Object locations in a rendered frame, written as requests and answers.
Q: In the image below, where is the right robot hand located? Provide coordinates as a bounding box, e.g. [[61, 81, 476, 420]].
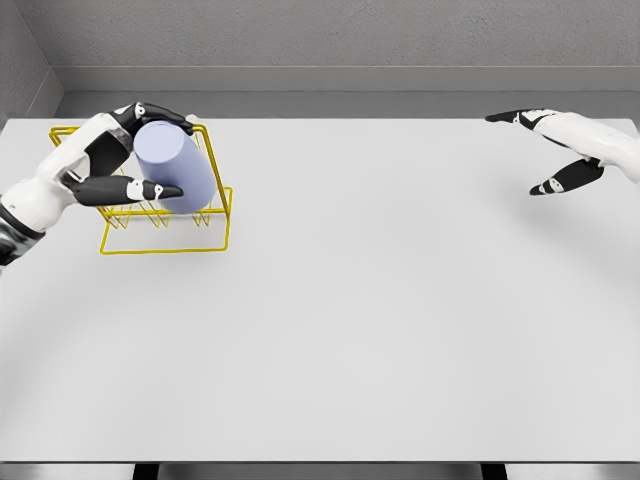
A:
[[484, 107, 632, 197]]

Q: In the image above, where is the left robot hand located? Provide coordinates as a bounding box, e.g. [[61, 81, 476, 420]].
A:
[[30, 101, 196, 208]]

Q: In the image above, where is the lavender cup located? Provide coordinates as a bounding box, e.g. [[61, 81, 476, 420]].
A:
[[132, 120, 218, 216]]

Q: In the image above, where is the yellow wire cup holder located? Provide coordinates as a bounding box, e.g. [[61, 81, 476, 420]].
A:
[[48, 122, 234, 256]]

